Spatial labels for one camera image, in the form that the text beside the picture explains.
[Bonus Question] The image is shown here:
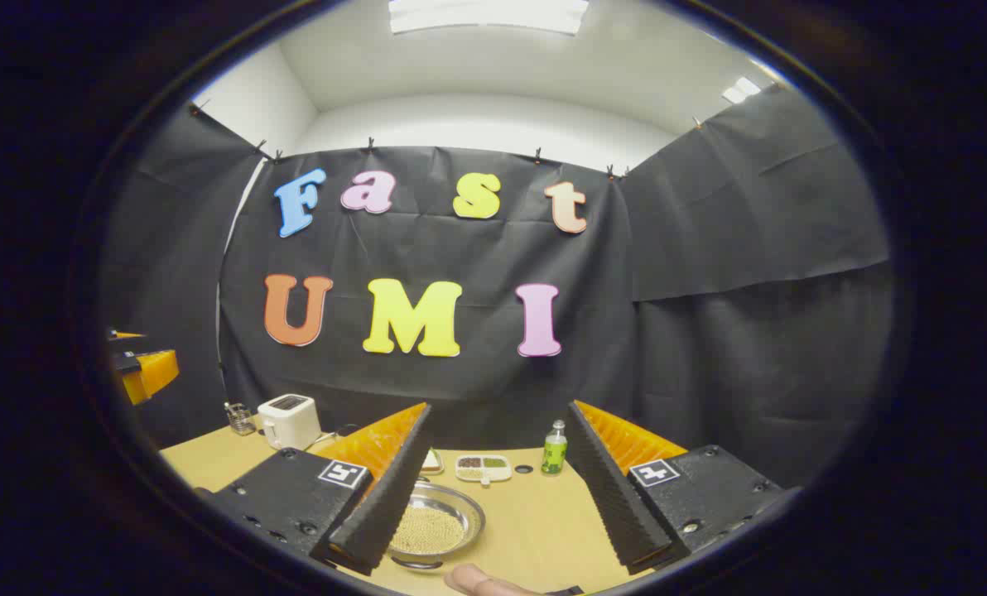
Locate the green drink bottle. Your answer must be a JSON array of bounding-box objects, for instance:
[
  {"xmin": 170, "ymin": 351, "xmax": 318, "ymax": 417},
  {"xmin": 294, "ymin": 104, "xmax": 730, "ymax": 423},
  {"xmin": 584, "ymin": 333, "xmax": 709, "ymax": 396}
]
[{"xmin": 542, "ymin": 420, "xmax": 568, "ymax": 476}]

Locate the stainless steel pot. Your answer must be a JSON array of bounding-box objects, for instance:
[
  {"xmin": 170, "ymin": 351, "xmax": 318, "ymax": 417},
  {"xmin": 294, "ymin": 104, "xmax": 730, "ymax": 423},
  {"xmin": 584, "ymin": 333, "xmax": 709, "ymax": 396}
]
[{"xmin": 386, "ymin": 482, "xmax": 488, "ymax": 572}]

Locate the large ceiling light panel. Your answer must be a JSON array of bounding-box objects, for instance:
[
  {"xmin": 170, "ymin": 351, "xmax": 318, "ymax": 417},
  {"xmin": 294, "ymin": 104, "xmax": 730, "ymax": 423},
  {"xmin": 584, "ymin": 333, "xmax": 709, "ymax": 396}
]
[{"xmin": 388, "ymin": 0, "xmax": 590, "ymax": 36}]

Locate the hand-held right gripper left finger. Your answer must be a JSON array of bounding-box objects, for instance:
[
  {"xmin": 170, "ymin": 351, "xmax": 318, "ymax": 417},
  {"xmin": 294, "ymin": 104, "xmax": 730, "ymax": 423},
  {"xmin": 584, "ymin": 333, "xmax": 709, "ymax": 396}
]
[{"xmin": 210, "ymin": 402, "xmax": 435, "ymax": 577}]

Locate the pile of soybeans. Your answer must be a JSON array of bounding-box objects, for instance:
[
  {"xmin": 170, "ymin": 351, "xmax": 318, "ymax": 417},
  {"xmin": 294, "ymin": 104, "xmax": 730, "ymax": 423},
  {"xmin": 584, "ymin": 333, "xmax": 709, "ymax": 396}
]
[{"xmin": 390, "ymin": 505, "xmax": 467, "ymax": 555}]

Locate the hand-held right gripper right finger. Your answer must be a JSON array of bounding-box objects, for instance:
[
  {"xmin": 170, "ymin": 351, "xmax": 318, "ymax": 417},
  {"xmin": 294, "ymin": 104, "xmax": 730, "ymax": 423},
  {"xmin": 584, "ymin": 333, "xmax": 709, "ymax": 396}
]
[{"xmin": 566, "ymin": 400, "xmax": 786, "ymax": 576}]

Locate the white divided dish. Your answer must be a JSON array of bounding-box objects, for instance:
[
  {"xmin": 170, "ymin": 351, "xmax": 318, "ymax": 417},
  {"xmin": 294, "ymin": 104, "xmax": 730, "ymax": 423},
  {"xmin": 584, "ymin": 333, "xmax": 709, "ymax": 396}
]
[{"xmin": 455, "ymin": 454, "xmax": 513, "ymax": 485}]

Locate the white toaster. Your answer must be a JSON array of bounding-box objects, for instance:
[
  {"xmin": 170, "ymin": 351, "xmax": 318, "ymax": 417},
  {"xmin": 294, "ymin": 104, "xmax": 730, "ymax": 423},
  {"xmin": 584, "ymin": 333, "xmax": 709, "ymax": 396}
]
[{"xmin": 258, "ymin": 394, "xmax": 322, "ymax": 450}]

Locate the wire utensil holder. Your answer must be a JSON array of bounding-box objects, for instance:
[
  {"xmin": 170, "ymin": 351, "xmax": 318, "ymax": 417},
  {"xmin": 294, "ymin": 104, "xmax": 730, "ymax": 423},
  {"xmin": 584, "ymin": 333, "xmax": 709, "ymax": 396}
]
[{"xmin": 224, "ymin": 401, "xmax": 258, "ymax": 437}]

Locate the small ceiling light panel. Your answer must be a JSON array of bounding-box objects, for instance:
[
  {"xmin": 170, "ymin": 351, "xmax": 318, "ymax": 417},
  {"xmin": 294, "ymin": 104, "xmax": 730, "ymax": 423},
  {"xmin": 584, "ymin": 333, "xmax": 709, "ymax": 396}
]
[{"xmin": 721, "ymin": 76, "xmax": 762, "ymax": 105}]

